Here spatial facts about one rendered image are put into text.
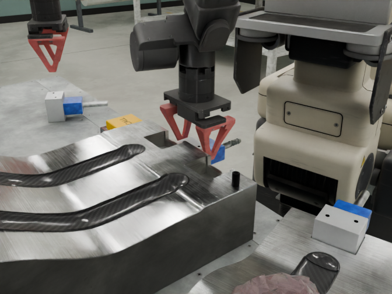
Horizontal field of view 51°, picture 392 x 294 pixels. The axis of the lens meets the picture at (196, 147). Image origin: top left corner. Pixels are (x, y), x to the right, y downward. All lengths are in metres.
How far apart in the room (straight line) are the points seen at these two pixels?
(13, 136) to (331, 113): 0.64
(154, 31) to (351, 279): 0.39
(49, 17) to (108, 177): 0.44
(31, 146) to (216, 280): 0.57
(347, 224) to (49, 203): 0.34
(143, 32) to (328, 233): 0.35
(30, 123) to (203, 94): 0.47
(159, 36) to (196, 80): 0.09
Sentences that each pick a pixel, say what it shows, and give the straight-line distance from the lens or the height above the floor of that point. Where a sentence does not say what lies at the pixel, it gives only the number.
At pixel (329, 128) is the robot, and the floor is 0.83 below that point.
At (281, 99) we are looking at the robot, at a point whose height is 0.87.
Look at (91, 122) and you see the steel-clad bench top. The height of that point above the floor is 0.80.
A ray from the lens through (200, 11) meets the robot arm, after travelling 0.55.
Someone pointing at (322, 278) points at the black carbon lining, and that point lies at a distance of 0.47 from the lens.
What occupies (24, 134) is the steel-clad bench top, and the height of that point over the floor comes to 0.80.
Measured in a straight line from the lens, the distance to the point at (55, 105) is 0.96.
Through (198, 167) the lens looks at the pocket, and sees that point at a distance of 0.59.
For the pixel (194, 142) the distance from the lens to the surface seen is 0.71.
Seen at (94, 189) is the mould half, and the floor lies 0.88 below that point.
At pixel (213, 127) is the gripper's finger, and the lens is 0.63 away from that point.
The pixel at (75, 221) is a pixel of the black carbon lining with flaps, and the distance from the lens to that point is 0.49.
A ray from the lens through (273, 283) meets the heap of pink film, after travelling 0.38.
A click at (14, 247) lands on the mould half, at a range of 0.41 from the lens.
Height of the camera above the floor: 1.17
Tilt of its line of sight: 27 degrees down
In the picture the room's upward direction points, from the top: straight up
